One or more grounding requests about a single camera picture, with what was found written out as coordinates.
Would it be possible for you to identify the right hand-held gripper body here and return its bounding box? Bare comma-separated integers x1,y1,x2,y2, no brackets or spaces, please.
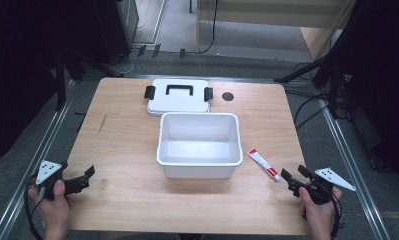
296,167,357,206

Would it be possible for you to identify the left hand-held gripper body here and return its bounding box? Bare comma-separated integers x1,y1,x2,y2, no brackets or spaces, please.
35,160,90,202

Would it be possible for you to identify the red and white ointment tube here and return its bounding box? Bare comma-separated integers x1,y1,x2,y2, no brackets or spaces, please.
246,147,282,182

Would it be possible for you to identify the white plastic storage box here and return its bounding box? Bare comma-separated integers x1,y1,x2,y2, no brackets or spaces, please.
156,112,244,179

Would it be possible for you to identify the person's right hand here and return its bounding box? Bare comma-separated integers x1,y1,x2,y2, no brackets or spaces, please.
298,185,343,236

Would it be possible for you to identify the person's left hand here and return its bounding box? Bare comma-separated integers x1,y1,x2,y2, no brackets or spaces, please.
27,172,74,235

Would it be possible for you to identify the black metal stand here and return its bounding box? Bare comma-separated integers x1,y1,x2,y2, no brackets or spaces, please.
54,49,86,112

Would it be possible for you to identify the black tripod stand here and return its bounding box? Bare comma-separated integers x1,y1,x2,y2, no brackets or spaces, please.
274,0,381,119

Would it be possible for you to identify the black cabinet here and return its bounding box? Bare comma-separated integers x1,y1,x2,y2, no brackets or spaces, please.
93,0,140,66

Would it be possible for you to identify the light wooden furniture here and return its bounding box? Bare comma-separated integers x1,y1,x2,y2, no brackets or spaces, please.
195,0,356,61

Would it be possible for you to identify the silver floor rail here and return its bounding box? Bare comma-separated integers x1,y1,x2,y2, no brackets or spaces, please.
315,87,392,240
0,79,77,240

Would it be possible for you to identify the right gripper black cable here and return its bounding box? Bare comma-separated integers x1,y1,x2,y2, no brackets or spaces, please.
329,190,344,240

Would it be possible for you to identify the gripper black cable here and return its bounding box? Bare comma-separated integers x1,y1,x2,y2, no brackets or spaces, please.
329,190,344,240
23,178,46,240

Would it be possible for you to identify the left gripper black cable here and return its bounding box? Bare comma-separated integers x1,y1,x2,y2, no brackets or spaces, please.
23,178,46,240

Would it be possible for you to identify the black floor cable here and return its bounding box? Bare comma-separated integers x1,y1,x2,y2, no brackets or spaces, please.
292,93,331,132

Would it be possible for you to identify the white lid with black handle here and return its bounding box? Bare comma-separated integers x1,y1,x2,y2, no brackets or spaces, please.
143,78,214,117

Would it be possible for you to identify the black hanging cable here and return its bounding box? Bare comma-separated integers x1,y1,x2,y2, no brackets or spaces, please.
200,0,219,55

